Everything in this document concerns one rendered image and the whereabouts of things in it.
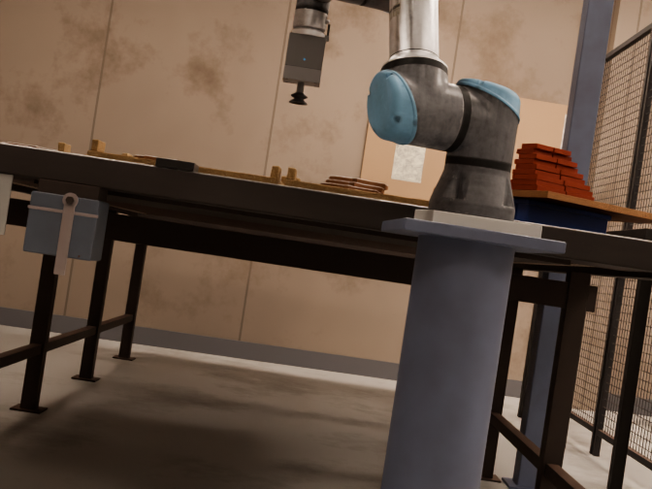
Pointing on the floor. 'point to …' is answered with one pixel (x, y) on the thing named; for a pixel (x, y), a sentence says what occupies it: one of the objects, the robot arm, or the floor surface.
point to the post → (541, 350)
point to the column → (450, 352)
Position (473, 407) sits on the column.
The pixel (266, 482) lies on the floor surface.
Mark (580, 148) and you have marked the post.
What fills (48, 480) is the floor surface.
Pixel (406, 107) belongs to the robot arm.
